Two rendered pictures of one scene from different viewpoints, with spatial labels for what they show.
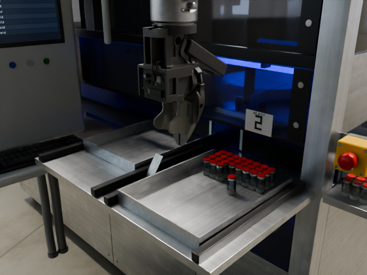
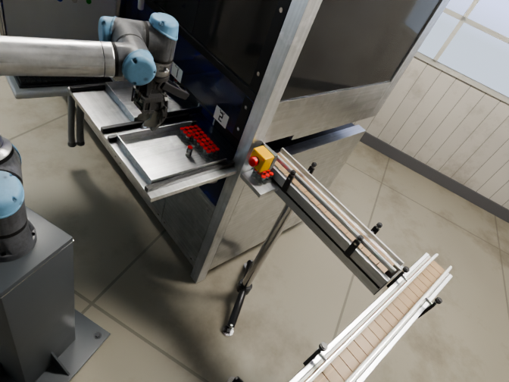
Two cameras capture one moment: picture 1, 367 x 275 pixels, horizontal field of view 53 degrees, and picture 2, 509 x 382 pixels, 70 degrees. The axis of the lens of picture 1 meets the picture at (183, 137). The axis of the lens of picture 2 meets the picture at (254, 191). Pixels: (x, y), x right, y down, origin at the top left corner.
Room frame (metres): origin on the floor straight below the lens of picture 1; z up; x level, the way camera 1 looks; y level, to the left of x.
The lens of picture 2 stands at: (-0.36, -0.18, 1.82)
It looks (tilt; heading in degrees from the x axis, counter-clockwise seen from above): 41 degrees down; 348
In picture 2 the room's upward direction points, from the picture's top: 24 degrees clockwise
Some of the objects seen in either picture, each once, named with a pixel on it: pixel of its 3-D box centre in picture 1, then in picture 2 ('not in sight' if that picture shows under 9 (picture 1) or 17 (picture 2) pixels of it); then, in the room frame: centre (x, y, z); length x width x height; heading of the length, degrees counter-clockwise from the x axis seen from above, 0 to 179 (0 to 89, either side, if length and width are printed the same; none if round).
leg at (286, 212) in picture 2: not in sight; (264, 251); (0.78, -0.60, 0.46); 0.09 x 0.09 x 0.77; 45
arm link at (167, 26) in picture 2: not in sight; (160, 38); (0.61, 0.02, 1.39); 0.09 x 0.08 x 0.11; 121
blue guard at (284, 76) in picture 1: (88, 60); (125, 5); (1.52, 0.39, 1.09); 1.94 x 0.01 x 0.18; 45
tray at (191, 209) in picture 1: (207, 190); (173, 150); (0.78, -0.06, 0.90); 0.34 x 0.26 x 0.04; 135
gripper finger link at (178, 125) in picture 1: (179, 125); (151, 122); (0.60, 0.01, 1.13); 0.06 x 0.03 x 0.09; 135
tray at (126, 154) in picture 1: (151, 141); (154, 98); (1.11, 0.10, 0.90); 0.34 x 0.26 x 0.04; 135
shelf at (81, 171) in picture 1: (171, 172); (159, 128); (0.94, 0.03, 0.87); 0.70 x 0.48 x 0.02; 45
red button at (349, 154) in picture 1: (348, 160); (254, 161); (0.74, -0.37, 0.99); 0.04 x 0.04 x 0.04; 45
